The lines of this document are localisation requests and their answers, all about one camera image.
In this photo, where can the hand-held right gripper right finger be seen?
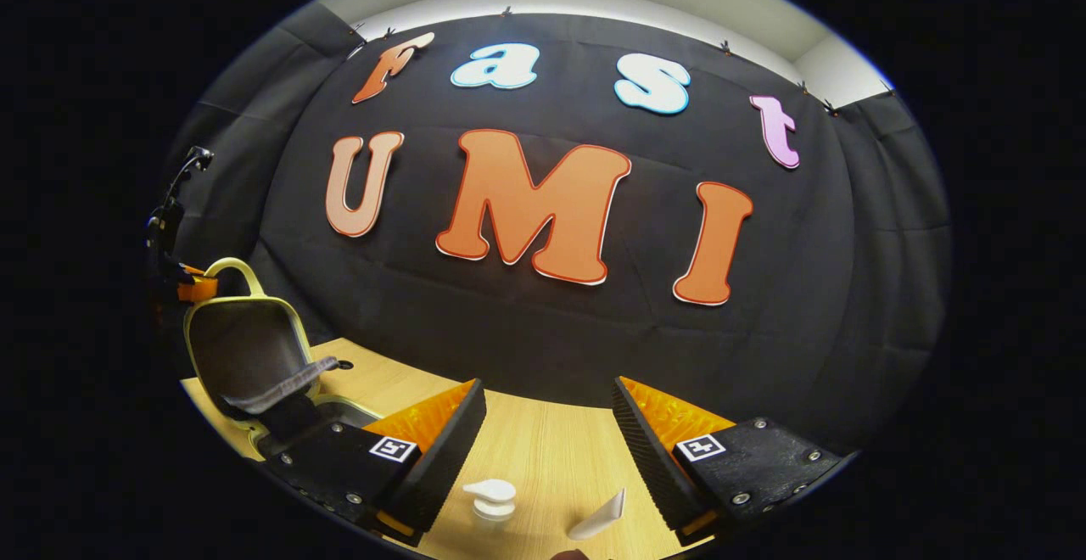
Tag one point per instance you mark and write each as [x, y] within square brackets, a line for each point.
[649, 467]

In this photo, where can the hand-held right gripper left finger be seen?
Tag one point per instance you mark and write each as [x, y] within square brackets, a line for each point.
[445, 467]

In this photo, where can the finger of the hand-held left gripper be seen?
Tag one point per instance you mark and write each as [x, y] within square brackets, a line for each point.
[197, 290]

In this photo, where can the white pump bottle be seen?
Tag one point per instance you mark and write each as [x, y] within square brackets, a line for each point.
[489, 490]

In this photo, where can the white squeeze tube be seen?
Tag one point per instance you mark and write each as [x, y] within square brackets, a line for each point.
[598, 518]

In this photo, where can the pale yellow suitcase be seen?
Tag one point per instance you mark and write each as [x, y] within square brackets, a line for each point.
[246, 348]

